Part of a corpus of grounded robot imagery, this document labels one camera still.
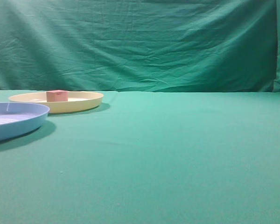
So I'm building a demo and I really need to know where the red cube block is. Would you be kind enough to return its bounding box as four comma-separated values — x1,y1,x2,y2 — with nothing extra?
46,90,68,102

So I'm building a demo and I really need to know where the cream yellow plastic plate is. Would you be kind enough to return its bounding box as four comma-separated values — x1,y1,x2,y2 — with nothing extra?
8,91,104,114

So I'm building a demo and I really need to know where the light blue plastic plate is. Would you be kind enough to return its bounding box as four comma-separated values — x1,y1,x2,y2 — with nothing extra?
0,102,50,141

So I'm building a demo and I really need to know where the green table cloth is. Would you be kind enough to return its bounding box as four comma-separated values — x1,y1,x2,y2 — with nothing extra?
0,91,280,224

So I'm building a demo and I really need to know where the green backdrop cloth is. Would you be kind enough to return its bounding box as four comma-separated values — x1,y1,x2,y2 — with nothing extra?
0,0,280,92

